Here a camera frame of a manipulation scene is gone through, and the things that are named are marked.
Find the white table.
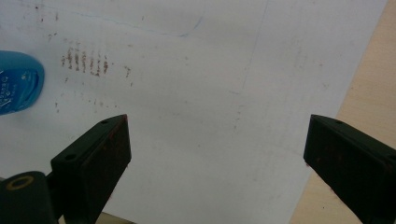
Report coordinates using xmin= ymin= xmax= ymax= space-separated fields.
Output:
xmin=0 ymin=0 xmax=390 ymax=224

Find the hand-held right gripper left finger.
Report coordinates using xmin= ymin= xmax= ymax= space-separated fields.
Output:
xmin=50 ymin=114 xmax=133 ymax=224

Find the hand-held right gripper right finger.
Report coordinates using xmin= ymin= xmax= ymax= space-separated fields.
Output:
xmin=303 ymin=114 xmax=396 ymax=224

